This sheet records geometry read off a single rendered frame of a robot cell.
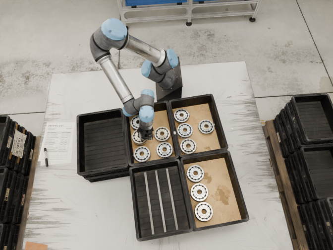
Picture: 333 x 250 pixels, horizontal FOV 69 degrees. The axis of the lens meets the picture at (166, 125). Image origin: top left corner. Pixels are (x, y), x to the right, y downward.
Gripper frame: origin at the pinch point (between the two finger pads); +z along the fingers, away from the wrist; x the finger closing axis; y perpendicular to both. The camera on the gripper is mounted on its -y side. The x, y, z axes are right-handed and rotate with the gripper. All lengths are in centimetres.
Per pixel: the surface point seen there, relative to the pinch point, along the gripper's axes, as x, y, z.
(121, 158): -16.5, 11.3, 6.4
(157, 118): 10.3, -12.8, 3.1
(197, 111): 37.7, -13.0, -0.2
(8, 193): -108, 10, 61
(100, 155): -29.1, 7.2, 7.9
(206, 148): 37.6, 13.9, -0.4
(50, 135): -66, -19, 25
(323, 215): 117, 64, 24
